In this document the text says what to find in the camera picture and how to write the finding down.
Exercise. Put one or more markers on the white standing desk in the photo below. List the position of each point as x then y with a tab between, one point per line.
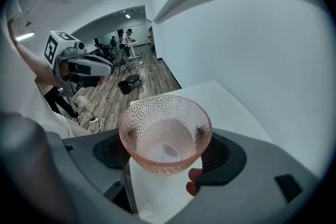
132	45

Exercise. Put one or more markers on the pink plastic cup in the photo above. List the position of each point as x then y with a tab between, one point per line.
131	139

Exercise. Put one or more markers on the black waste bin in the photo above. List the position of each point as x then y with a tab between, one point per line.
124	87

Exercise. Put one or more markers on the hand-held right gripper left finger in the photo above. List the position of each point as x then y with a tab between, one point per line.
86	162

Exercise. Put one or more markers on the person's left forearm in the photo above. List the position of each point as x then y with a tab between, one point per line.
31	60

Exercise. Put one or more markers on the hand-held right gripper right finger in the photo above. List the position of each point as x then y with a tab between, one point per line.
257	165

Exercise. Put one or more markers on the person's right hand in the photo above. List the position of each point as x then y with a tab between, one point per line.
193	175

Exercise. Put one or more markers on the white power strip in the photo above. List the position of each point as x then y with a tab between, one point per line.
95	120

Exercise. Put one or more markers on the long ceiling light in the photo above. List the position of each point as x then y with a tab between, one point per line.
25	36

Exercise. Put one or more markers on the black tripod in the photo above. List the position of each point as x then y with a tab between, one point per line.
122	60

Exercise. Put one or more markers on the person's beige shirt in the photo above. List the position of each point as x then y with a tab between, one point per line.
26	102

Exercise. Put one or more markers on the person's left hand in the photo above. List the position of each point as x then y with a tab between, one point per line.
100	81

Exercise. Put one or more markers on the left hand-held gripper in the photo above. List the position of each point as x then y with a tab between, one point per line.
51	47

